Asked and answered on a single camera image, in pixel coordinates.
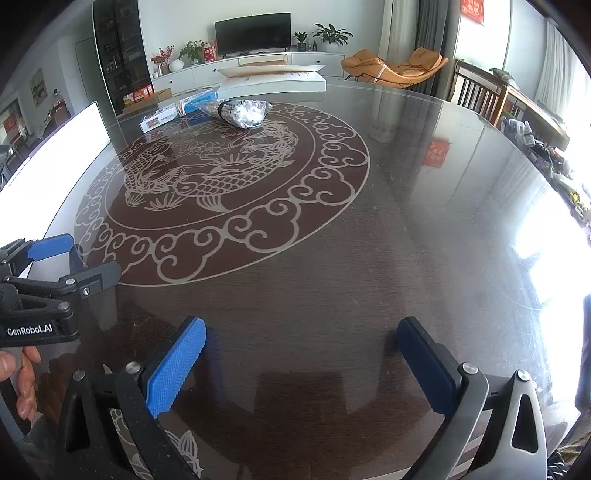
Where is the wooden side desk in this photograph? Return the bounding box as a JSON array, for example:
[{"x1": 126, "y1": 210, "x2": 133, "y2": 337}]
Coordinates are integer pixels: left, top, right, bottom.
[{"x1": 489, "y1": 67, "x2": 571, "y2": 148}]

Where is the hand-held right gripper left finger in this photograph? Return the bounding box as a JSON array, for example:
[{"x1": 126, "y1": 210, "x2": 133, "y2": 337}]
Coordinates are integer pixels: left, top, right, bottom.
[{"x1": 54, "y1": 315, "x2": 208, "y2": 480}]

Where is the large potted plant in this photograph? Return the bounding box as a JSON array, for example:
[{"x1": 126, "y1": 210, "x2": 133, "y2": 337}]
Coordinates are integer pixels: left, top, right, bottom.
[{"x1": 313, "y1": 23, "x2": 354, "y2": 52}]

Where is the bag of cotton balls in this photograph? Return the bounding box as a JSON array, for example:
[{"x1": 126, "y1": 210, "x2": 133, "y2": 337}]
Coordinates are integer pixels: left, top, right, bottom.
[{"x1": 191, "y1": 98, "x2": 274, "y2": 130}]

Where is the white flat box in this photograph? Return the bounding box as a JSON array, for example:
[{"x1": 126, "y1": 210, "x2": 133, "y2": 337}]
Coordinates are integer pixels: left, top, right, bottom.
[{"x1": 217, "y1": 64, "x2": 328, "y2": 93}]

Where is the framed wall picture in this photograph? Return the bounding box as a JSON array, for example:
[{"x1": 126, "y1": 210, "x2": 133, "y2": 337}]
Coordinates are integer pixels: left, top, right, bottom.
[{"x1": 30, "y1": 68, "x2": 49, "y2": 103}]

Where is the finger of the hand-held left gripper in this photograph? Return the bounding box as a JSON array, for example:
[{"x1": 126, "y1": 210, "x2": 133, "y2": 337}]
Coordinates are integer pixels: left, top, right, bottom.
[
  {"x1": 0, "y1": 234, "x2": 77, "y2": 278},
  {"x1": 2, "y1": 244, "x2": 122, "y2": 302}
]

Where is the blue packet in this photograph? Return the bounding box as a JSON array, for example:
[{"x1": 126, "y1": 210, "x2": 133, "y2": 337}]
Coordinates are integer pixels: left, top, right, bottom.
[{"x1": 178, "y1": 90, "x2": 218, "y2": 114}]

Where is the bushy potted plant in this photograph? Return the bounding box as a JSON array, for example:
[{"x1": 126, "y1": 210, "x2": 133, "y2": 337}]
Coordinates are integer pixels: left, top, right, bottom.
[{"x1": 178, "y1": 41, "x2": 206, "y2": 68}]

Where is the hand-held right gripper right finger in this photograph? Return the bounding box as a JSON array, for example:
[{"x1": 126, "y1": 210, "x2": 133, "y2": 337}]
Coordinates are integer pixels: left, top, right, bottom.
[{"x1": 396, "y1": 316, "x2": 550, "y2": 480}]

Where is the cardboard box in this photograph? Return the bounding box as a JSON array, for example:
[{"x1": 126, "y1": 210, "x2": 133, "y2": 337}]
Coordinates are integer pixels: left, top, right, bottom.
[{"x1": 121, "y1": 87, "x2": 174, "y2": 116}]

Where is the white box with colourful label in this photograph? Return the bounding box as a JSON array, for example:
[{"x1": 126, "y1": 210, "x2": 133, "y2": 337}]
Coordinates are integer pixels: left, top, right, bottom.
[{"x1": 140, "y1": 102, "x2": 195, "y2": 134}]

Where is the grey curtain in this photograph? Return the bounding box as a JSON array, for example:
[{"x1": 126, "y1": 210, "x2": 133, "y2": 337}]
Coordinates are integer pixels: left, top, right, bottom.
[{"x1": 383, "y1": 0, "x2": 460, "y2": 86}]

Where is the dark display cabinet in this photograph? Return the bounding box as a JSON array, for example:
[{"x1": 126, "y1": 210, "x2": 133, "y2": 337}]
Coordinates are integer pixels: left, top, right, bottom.
[{"x1": 92, "y1": 0, "x2": 155, "y2": 116}]

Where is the clutter of small things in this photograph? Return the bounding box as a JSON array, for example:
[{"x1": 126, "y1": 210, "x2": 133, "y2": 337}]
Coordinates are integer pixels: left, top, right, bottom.
[{"x1": 501, "y1": 115, "x2": 591, "y2": 224}]

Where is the red flower arrangement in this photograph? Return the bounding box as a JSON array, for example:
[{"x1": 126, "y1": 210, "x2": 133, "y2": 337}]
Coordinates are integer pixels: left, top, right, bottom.
[{"x1": 150, "y1": 45, "x2": 175, "y2": 77}]

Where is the person's patterned dark clothing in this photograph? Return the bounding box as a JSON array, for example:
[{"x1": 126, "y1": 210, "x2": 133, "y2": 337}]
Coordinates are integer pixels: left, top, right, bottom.
[{"x1": 549, "y1": 443, "x2": 587, "y2": 480}]

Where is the black television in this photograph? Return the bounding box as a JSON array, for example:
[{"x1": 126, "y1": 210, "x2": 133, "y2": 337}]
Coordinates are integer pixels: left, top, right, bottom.
[{"x1": 215, "y1": 13, "x2": 293, "y2": 58}]

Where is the person's left hand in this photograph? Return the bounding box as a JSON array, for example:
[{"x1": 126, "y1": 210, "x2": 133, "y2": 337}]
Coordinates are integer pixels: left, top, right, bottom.
[{"x1": 0, "y1": 345, "x2": 43, "y2": 422}]

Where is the white television cabinet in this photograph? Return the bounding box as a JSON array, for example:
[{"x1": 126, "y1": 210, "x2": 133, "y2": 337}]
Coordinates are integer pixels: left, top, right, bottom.
[{"x1": 151, "y1": 52, "x2": 345, "y2": 95}]

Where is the white curtain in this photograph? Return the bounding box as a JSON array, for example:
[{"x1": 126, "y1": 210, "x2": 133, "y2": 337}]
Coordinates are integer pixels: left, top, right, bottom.
[{"x1": 538, "y1": 18, "x2": 583, "y2": 116}]

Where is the orange lounge chair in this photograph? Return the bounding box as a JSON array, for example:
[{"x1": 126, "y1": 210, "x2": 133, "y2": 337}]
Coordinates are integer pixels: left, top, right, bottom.
[{"x1": 341, "y1": 47, "x2": 450, "y2": 88}]

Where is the wooden chair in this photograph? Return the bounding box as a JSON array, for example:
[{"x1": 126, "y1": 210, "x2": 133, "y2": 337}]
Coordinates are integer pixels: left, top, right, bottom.
[{"x1": 450, "y1": 60, "x2": 509, "y2": 125}]

